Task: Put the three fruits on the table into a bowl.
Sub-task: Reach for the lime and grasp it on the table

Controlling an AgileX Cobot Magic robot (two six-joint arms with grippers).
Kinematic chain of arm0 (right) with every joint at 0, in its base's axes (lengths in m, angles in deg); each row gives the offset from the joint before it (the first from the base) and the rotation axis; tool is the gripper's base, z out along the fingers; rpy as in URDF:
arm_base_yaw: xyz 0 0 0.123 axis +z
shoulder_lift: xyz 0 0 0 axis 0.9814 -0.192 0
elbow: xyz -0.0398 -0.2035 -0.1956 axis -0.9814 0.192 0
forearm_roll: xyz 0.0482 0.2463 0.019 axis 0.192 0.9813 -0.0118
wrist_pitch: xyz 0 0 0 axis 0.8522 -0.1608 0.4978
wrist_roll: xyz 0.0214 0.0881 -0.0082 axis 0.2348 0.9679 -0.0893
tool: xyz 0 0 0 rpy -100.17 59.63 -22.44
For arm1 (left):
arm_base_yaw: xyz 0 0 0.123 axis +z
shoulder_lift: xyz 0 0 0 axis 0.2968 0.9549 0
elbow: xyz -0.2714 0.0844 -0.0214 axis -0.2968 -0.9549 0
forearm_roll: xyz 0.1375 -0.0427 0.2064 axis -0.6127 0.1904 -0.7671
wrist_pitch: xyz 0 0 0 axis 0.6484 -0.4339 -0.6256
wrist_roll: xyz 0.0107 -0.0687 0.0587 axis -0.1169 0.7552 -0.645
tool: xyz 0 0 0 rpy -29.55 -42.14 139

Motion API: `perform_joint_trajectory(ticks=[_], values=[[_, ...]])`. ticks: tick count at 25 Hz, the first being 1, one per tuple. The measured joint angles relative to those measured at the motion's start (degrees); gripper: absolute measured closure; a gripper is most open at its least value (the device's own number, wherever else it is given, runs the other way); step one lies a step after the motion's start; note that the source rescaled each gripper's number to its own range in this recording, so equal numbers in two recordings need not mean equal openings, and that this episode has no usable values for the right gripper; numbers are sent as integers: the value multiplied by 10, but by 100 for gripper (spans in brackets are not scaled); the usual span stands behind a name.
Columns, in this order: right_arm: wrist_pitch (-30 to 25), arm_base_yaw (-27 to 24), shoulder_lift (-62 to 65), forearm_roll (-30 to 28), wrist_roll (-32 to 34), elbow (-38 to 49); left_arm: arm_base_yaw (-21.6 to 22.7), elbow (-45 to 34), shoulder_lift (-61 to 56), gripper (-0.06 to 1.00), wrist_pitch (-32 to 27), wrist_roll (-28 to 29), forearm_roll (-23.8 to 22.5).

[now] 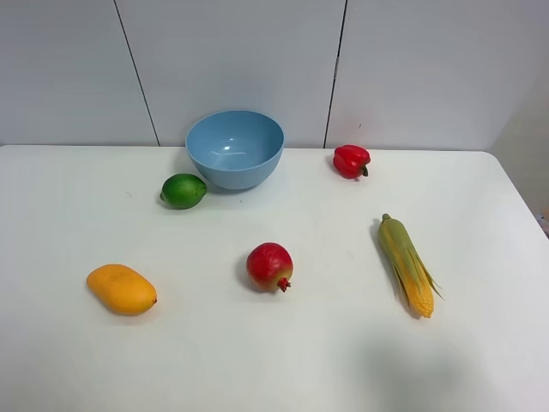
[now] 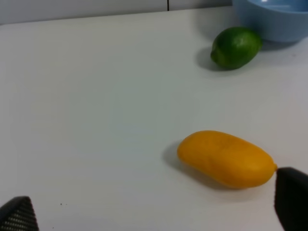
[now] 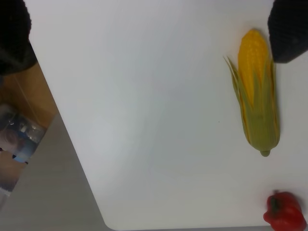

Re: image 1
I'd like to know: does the red pomegranate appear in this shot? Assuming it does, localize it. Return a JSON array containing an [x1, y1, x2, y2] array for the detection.
[[245, 242, 293, 293]]

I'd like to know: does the green lime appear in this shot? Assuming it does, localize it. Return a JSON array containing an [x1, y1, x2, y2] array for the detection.
[[160, 173, 208, 209]]

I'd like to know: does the light blue plastic bowl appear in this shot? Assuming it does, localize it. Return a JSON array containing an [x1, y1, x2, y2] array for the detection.
[[185, 110, 285, 191]]

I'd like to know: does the red bell pepper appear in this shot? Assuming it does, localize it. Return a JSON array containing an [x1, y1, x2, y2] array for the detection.
[[333, 144, 371, 179]]

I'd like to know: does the corn cob with husk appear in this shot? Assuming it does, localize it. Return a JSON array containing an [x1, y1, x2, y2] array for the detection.
[[377, 214, 442, 318]]

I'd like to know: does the yellow orange mango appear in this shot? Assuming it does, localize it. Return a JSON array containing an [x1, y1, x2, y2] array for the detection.
[[86, 264, 158, 316]]

